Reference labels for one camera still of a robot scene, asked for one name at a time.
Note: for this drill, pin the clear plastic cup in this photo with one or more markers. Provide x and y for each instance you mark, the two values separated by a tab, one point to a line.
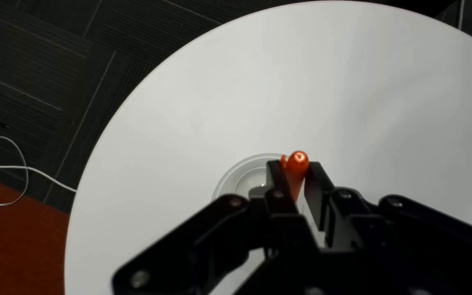
241	174

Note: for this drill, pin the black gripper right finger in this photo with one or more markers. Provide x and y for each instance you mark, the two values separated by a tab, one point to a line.
388	246

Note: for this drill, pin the orange capped white marker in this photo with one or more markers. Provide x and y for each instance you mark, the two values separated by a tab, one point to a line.
297	161

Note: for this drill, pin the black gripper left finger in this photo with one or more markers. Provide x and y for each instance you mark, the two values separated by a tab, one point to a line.
219	239

